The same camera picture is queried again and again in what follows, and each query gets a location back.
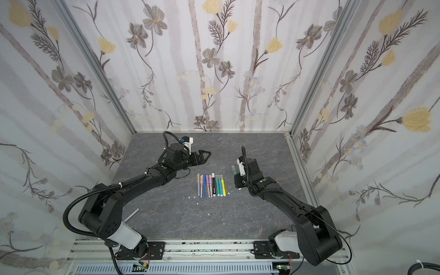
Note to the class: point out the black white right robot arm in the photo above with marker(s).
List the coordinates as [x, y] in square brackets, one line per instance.
[315, 238]

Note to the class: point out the purple capped pink pen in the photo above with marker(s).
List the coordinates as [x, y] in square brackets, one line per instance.
[207, 192]

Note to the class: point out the white slotted cable duct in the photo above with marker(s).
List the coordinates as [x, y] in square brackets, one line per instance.
[202, 268]

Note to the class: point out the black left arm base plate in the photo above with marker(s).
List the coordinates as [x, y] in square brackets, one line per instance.
[154, 250]

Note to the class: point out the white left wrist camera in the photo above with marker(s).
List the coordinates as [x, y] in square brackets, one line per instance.
[187, 141]

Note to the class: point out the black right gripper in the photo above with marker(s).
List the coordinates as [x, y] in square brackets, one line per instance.
[241, 177]

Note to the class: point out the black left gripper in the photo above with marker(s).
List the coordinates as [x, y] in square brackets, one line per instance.
[199, 154]

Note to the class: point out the aluminium front rail frame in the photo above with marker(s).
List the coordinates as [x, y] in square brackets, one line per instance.
[93, 257]

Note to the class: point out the teal green highlighter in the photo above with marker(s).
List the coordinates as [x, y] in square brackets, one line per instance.
[217, 185]

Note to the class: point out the dark blue pen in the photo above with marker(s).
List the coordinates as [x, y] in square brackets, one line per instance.
[204, 188]

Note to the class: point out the black pen white cap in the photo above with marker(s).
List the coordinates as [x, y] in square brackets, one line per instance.
[214, 185]

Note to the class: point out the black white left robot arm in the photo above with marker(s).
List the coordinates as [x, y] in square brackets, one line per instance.
[103, 209]

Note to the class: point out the light blue highlighter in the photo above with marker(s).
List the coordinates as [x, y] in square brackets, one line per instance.
[220, 185]

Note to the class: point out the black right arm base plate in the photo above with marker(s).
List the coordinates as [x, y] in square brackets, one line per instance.
[265, 250]

